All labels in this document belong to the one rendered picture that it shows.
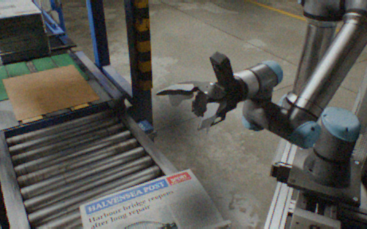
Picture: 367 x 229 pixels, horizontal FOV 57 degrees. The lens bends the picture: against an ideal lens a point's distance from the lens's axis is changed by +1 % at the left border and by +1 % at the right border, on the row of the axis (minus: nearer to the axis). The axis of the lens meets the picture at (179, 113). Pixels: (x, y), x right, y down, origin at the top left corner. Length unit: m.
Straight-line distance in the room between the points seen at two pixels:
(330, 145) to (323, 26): 0.36
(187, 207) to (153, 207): 0.08
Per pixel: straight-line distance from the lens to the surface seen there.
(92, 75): 1.93
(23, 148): 1.47
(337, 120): 1.15
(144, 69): 1.62
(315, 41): 1.10
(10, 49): 2.25
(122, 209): 0.81
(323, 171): 1.22
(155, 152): 1.31
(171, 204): 0.80
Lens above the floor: 1.63
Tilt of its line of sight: 33 degrees down
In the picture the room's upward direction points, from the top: straight up
